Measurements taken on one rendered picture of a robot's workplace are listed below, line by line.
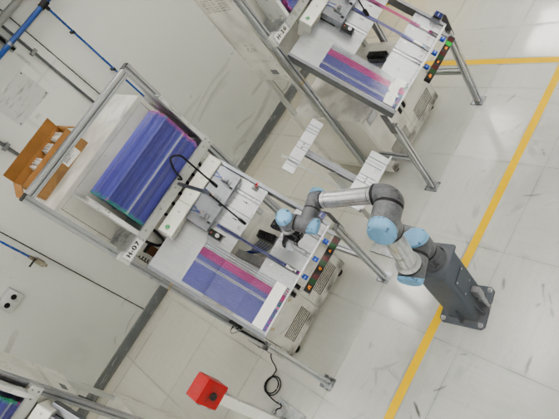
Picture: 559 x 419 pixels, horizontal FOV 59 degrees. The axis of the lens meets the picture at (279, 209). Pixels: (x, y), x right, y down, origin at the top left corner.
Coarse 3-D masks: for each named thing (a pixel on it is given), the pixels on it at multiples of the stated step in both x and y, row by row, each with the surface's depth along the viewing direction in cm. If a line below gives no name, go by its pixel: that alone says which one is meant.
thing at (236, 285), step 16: (208, 240) 258; (208, 256) 256; (224, 256) 256; (192, 272) 254; (208, 272) 254; (224, 272) 254; (240, 272) 255; (256, 272) 255; (208, 288) 252; (224, 288) 252; (240, 288) 252; (256, 288) 253; (272, 288) 253; (288, 288) 253; (224, 304) 250; (240, 304) 250; (256, 304) 251; (272, 304) 251; (256, 320) 249
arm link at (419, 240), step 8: (408, 232) 224; (416, 232) 222; (424, 232) 220; (408, 240) 221; (416, 240) 219; (424, 240) 218; (432, 240) 224; (416, 248) 218; (424, 248) 219; (432, 248) 223
